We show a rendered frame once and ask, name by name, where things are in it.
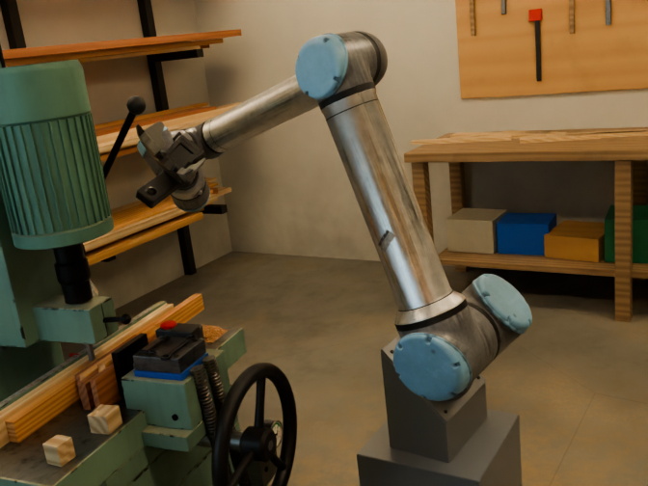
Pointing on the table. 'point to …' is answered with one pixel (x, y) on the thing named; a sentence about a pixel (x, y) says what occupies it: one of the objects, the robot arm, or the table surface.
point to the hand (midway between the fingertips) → (161, 149)
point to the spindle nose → (73, 274)
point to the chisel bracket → (74, 320)
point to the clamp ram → (122, 364)
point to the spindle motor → (50, 157)
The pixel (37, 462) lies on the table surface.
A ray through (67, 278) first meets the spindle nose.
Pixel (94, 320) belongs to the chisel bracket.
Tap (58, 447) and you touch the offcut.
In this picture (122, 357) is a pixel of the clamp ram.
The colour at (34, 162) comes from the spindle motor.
